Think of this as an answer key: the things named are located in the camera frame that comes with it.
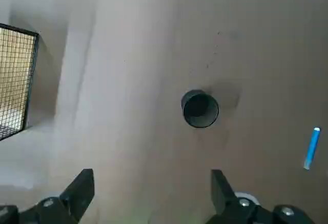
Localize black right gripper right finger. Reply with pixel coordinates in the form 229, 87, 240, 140
202, 169, 315, 224

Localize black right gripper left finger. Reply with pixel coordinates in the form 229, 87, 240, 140
0, 168, 95, 224

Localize blue marker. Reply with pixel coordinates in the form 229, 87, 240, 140
303, 127, 321, 171

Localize black mesh pen holder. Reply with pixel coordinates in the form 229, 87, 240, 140
180, 88, 220, 129

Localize black wire shelf wooden boards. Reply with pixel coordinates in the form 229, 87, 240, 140
0, 23, 40, 141

